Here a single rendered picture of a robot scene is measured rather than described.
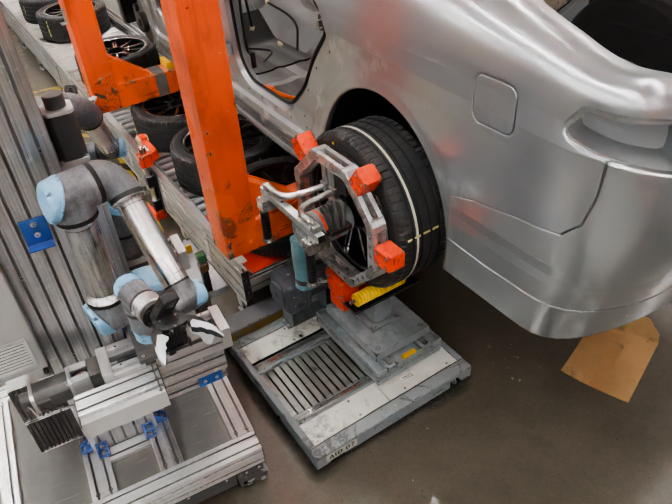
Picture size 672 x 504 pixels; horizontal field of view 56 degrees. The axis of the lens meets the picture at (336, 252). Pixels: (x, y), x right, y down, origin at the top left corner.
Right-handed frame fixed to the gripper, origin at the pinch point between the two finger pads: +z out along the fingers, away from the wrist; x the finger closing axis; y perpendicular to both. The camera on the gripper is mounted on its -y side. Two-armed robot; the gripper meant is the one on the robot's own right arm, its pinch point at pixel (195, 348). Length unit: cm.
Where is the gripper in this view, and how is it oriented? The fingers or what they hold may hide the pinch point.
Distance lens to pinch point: 147.3
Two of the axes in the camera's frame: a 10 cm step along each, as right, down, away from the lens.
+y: -0.4, 8.4, 5.4
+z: 6.7, 4.3, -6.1
